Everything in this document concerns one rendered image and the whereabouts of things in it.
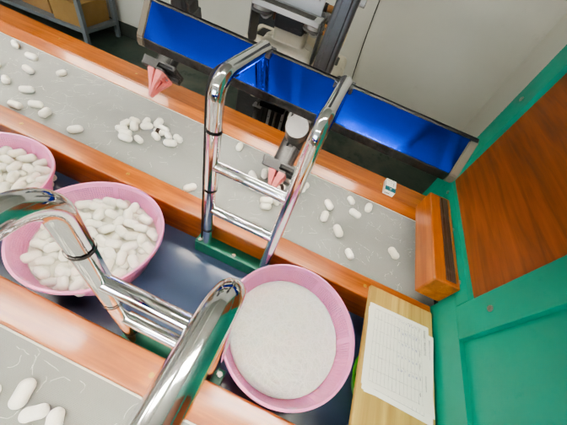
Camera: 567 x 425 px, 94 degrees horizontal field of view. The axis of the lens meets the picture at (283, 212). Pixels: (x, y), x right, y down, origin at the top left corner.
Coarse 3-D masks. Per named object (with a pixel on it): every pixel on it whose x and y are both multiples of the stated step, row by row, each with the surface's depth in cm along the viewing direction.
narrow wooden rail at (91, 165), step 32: (0, 128) 65; (32, 128) 65; (64, 160) 65; (96, 160) 64; (160, 192) 63; (192, 224) 64; (224, 224) 62; (256, 256) 64; (288, 256) 61; (320, 256) 63; (352, 288) 60; (384, 288) 62
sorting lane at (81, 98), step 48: (0, 48) 86; (0, 96) 73; (48, 96) 77; (96, 96) 83; (96, 144) 70; (144, 144) 75; (192, 144) 80; (192, 192) 69; (240, 192) 73; (336, 192) 83; (336, 240) 71; (384, 240) 75
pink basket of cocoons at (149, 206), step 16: (64, 192) 57; (80, 192) 59; (128, 192) 62; (144, 192) 61; (144, 208) 63; (160, 224) 58; (16, 240) 49; (160, 240) 55; (16, 256) 48; (16, 272) 45; (32, 288) 44; (48, 288) 47
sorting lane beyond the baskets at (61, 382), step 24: (0, 336) 41; (24, 336) 42; (0, 360) 39; (24, 360) 40; (48, 360) 41; (0, 384) 38; (48, 384) 39; (72, 384) 40; (96, 384) 41; (0, 408) 36; (72, 408) 38; (96, 408) 39; (120, 408) 40
